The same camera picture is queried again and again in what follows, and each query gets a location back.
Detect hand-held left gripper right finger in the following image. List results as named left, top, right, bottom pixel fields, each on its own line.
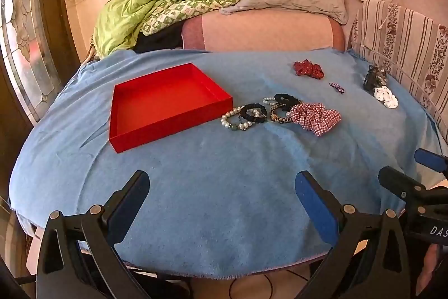
left=295, top=170, right=421, bottom=299

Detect green quilt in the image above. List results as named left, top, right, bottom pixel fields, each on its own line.
left=93, top=0, right=253, bottom=58

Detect red plaid scrunchie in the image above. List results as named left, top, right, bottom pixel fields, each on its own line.
left=290, top=103, right=342, bottom=138

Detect pink bolster cushion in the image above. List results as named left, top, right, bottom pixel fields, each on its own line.
left=181, top=10, right=345, bottom=52

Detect black hair tie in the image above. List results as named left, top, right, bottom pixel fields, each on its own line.
left=240, top=103, right=269, bottom=123
left=274, top=93, right=302, bottom=108

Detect blue blanket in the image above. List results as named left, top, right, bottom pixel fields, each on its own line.
left=9, top=48, right=448, bottom=280

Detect person's right hand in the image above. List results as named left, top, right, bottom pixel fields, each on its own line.
left=419, top=244, right=448, bottom=290

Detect white scrunchie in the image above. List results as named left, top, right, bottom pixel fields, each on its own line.
left=373, top=86, right=400, bottom=109

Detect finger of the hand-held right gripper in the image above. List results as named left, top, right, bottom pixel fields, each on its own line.
left=414, top=148, right=448, bottom=178
left=379, top=166, right=426, bottom=207

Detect leopard print hair tie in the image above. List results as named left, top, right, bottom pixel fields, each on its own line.
left=269, top=105, right=293, bottom=124

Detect red dotted scrunchie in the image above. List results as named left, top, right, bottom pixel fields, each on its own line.
left=293, top=59, right=325, bottom=80

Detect red shallow box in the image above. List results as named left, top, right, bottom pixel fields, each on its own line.
left=108, top=62, right=234, bottom=154

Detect black patterned scrunchie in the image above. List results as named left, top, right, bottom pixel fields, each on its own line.
left=362, top=64, right=388, bottom=92

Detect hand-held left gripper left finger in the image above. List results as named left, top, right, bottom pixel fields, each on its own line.
left=35, top=170, right=151, bottom=299

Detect black cloth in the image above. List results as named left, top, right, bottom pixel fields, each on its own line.
left=133, top=22, right=185, bottom=54

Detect stained glass window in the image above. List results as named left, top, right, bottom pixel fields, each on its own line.
left=0, top=0, right=58, bottom=126

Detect striped floral cloth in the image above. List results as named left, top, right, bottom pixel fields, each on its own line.
left=350, top=0, right=448, bottom=135

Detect black cable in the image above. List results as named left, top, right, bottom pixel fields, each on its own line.
left=224, top=267, right=316, bottom=299

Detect large pearl bracelet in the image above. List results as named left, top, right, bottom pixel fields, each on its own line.
left=220, top=106, right=255, bottom=132

